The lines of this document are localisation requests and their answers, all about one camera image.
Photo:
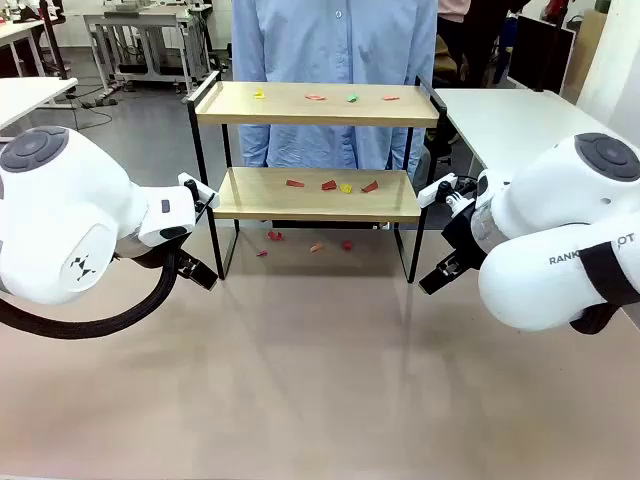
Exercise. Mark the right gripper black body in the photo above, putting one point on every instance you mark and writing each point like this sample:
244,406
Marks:
465,235

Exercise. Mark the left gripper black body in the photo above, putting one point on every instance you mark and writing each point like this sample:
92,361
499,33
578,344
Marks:
145,255

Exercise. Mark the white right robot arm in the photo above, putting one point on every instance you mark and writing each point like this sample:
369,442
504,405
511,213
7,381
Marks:
550,200

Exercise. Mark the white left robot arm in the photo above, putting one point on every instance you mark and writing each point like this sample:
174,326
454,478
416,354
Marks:
60,210

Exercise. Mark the black office chair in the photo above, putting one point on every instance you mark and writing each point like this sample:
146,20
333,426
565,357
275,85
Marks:
440,147

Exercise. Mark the yellow paper scrap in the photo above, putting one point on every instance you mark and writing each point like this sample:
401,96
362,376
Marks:
346,188
259,94

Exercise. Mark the grey power strip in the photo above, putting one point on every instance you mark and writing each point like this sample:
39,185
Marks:
100,101

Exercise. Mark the green paper scrap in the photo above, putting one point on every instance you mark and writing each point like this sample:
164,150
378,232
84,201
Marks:
352,98

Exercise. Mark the background person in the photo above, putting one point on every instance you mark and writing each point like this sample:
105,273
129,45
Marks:
475,45

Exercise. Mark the black monitor panel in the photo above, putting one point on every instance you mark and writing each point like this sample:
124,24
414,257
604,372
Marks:
540,55

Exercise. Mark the brown cardboard panel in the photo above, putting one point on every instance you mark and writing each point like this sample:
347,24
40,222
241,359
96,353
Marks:
587,50

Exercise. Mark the person torso blue shirt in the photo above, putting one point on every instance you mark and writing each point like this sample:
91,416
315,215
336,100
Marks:
335,45

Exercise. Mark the grey metal workbench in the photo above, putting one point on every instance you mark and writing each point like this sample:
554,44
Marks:
145,22

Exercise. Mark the black pole stand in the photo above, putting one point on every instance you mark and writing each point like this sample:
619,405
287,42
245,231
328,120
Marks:
52,40

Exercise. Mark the white desk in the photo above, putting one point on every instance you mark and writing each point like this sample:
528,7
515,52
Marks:
17,32

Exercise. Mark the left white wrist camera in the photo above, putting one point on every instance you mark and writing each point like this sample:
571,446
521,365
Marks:
197,187

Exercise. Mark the two-tier wooden shelf black frame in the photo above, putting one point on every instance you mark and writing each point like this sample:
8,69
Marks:
315,112

